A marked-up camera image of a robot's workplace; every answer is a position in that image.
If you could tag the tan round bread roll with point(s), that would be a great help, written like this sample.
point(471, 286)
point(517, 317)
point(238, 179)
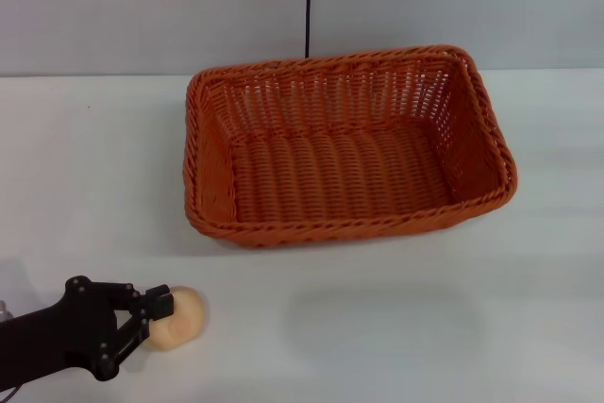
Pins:
point(186, 315)

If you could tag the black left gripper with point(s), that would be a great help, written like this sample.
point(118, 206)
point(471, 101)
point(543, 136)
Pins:
point(56, 332)

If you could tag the orange woven wicker basket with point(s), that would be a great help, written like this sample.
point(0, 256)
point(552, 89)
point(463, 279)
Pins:
point(340, 172)

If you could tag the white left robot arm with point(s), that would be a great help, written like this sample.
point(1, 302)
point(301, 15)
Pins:
point(3, 312)

